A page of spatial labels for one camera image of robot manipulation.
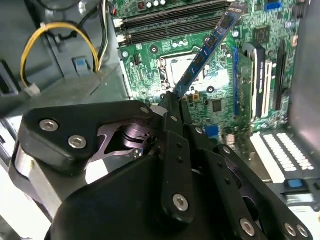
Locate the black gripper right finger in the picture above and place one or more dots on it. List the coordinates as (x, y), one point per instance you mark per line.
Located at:
(225, 175)

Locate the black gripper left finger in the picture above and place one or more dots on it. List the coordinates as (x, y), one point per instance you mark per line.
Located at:
(75, 120)

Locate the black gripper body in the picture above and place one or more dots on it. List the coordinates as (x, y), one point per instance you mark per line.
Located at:
(112, 212)

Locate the RAM stick black chips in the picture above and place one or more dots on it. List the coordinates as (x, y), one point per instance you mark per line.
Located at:
(208, 47)

